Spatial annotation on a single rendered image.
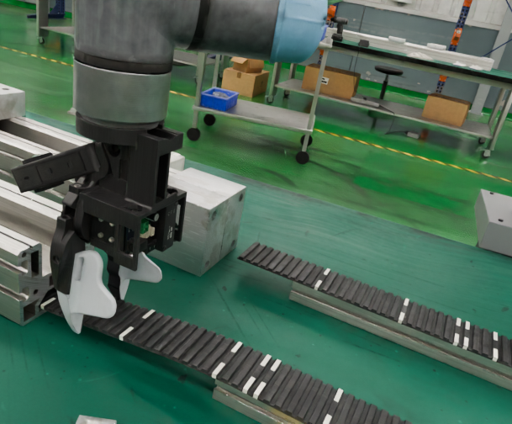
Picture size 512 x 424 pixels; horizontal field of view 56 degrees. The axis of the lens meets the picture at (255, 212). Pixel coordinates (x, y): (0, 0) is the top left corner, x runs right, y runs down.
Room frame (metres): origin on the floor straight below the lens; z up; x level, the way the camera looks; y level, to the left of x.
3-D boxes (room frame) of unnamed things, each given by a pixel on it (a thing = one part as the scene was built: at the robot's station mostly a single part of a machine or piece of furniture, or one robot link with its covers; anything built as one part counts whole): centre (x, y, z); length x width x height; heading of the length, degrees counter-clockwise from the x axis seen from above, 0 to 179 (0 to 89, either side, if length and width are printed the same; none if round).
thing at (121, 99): (0.39, 0.12, 1.02); 0.08 x 0.08 x 0.05
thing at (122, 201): (0.39, 0.12, 0.94); 0.09 x 0.08 x 0.12; 69
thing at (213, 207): (0.59, 0.07, 0.83); 0.12 x 0.09 x 0.10; 159
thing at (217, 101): (3.74, 0.18, 0.50); 1.03 x 0.55 x 1.01; 85
